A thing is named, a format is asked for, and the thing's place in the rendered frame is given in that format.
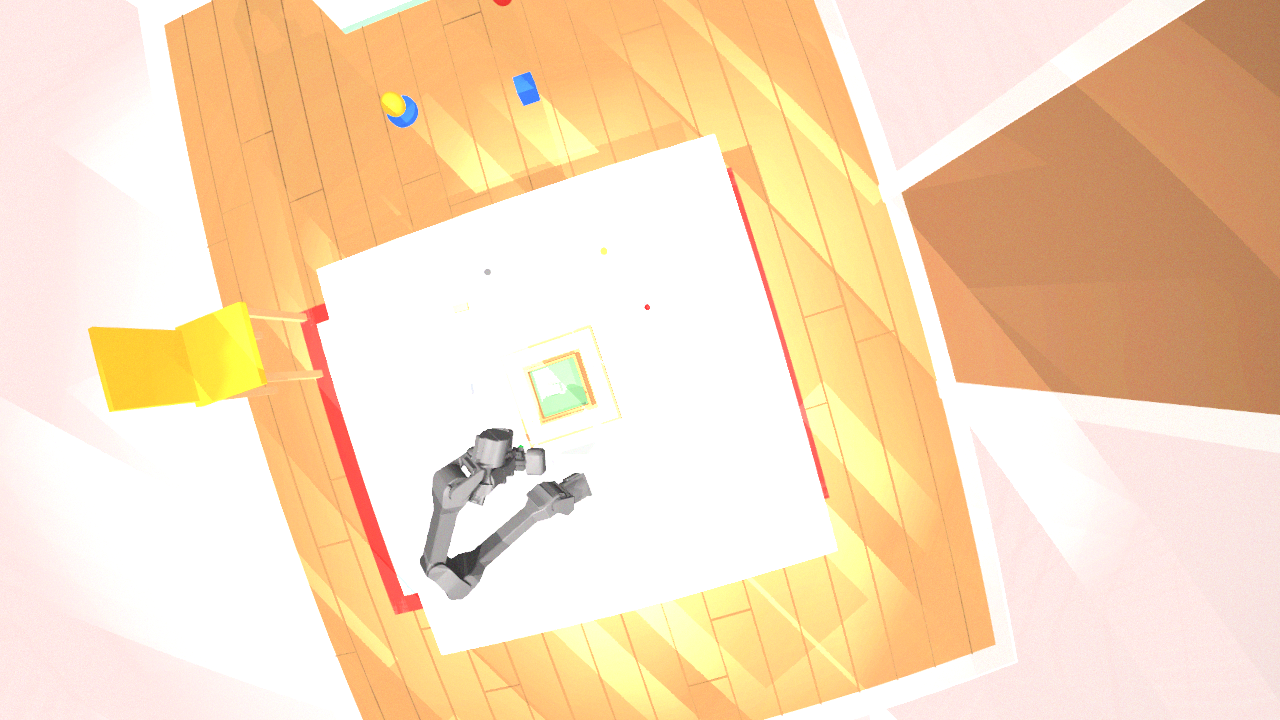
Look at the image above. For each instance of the orange square board ring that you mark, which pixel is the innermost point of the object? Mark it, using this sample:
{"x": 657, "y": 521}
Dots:
{"x": 586, "y": 378}

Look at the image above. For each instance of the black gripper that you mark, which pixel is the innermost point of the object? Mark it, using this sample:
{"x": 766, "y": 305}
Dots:
{"x": 532, "y": 460}

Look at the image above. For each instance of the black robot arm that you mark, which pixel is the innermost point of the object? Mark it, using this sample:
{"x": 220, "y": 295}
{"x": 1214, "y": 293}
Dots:
{"x": 452, "y": 489}

